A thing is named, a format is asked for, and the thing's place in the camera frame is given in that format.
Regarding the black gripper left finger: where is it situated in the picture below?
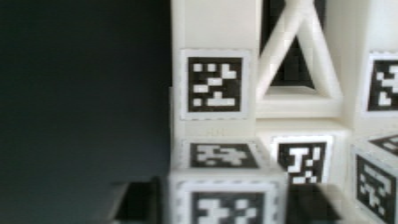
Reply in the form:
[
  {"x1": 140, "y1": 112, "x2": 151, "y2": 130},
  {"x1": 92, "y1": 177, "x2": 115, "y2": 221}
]
[{"x1": 110, "y1": 177, "x2": 163, "y2": 224}]

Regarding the white chair back ladder part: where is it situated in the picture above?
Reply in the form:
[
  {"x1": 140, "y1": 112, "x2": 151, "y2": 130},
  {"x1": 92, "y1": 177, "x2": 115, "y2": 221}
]
[{"x1": 169, "y1": 0, "x2": 398, "y2": 188}]

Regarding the white tagged cube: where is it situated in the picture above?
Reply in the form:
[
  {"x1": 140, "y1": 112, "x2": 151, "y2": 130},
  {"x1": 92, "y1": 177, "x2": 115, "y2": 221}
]
[
  {"x1": 352, "y1": 133, "x2": 398, "y2": 224},
  {"x1": 169, "y1": 138, "x2": 288, "y2": 224}
]

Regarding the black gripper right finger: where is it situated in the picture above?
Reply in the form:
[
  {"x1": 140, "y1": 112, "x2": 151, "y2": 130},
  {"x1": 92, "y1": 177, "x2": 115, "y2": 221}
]
[{"x1": 286, "y1": 184, "x2": 341, "y2": 224}]

